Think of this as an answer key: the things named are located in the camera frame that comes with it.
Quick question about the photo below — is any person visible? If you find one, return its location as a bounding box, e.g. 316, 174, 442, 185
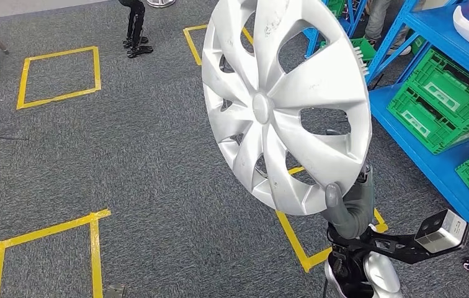
364, 0, 413, 57

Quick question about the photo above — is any open green plastic crate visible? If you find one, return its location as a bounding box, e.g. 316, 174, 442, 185
321, 37, 377, 63

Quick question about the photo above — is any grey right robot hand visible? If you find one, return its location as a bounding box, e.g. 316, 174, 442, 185
321, 163, 377, 240

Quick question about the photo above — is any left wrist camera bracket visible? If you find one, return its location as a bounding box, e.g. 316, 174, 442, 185
104, 284, 128, 298

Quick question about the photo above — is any silver wheel hubcap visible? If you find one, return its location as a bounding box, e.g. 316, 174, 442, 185
201, 0, 373, 217

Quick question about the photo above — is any black legged stand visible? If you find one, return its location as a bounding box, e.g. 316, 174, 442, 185
118, 0, 154, 59

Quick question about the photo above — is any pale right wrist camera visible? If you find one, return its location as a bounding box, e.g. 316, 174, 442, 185
414, 209, 469, 255

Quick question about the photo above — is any black right wrist camera bracket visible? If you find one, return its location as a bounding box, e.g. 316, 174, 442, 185
326, 223, 437, 266

